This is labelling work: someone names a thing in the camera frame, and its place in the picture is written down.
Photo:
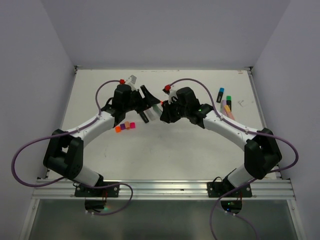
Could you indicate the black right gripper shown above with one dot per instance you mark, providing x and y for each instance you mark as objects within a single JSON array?
[{"x": 167, "y": 114}]

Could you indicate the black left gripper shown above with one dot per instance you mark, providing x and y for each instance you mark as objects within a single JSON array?
[{"x": 148, "y": 101}]

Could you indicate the pink highlighter cap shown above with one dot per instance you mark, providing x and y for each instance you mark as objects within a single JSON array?
[{"x": 132, "y": 125}]

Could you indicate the peach highlighter cap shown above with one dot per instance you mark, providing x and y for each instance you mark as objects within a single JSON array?
[{"x": 127, "y": 125}]

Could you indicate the purple highlighter cap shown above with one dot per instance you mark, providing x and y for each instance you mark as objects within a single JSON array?
[{"x": 122, "y": 126}]

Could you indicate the orange highlighter cap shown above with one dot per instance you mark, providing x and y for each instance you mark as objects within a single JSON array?
[{"x": 117, "y": 129}]

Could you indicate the blue highlighter pen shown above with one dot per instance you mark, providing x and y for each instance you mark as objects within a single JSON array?
[{"x": 220, "y": 95}]

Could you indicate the black pink highlighter pen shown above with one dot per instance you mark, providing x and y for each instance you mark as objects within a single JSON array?
[{"x": 144, "y": 117}]

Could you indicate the mint green highlighter pen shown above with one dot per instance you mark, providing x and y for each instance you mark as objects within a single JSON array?
[{"x": 157, "y": 109}]

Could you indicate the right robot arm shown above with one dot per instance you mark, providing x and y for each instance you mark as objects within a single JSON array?
[{"x": 261, "y": 151}]

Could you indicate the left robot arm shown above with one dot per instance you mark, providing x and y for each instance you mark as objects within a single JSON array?
[{"x": 65, "y": 151}]

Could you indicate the lilac pastel highlighter pen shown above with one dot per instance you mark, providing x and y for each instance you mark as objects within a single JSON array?
[{"x": 222, "y": 105}]

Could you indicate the orange pastel highlighter pen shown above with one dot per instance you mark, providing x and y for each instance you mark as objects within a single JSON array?
[{"x": 228, "y": 112}]

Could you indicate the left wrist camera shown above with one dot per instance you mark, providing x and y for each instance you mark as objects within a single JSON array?
[{"x": 131, "y": 81}]

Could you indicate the aluminium right side rail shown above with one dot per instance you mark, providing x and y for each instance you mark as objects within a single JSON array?
[{"x": 249, "y": 71}]

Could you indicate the aluminium rail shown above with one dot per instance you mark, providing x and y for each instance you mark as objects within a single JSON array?
[
  {"x": 249, "y": 71},
  {"x": 273, "y": 189}
]

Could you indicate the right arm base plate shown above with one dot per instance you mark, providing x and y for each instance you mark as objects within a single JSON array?
[{"x": 217, "y": 189}]

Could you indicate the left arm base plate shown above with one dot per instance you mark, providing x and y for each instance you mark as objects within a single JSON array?
[{"x": 106, "y": 189}]

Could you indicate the aluminium front rail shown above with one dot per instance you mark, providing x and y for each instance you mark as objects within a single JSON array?
[{"x": 273, "y": 189}]

